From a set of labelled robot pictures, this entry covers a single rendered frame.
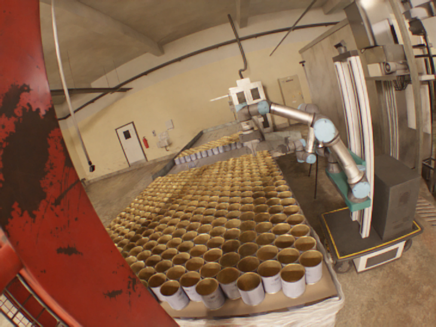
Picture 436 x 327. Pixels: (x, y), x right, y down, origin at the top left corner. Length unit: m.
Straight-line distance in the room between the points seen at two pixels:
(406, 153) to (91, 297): 3.39
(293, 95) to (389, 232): 6.90
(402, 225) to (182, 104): 8.08
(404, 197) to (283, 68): 7.41
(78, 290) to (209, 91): 8.17
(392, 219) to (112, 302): 1.78
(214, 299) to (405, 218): 1.65
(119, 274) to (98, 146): 10.65
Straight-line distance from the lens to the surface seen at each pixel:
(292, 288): 0.57
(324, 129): 1.09
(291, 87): 8.09
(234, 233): 0.80
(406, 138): 3.26
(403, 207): 1.81
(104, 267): 0.28
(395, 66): 2.36
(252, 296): 0.58
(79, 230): 0.26
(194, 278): 0.69
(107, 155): 10.69
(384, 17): 2.59
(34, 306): 0.86
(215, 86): 8.25
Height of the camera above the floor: 1.64
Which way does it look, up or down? 16 degrees down
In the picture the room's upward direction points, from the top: 18 degrees counter-clockwise
